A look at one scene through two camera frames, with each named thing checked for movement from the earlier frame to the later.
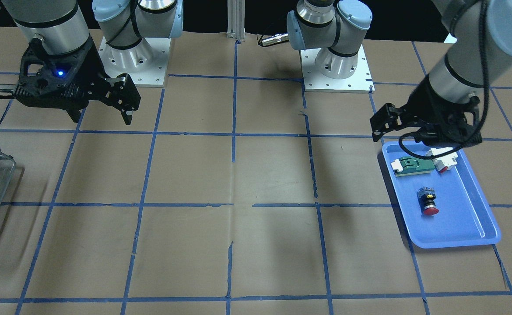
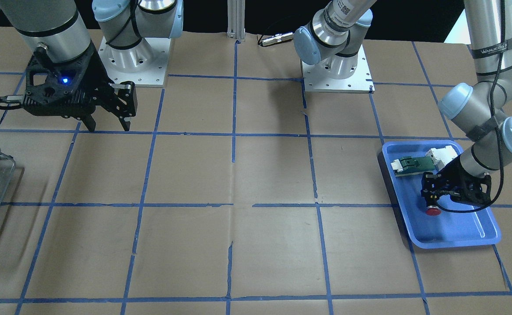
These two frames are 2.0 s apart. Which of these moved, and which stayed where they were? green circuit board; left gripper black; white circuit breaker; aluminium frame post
Moved: left gripper black
Stayed: aluminium frame post; green circuit board; white circuit breaker
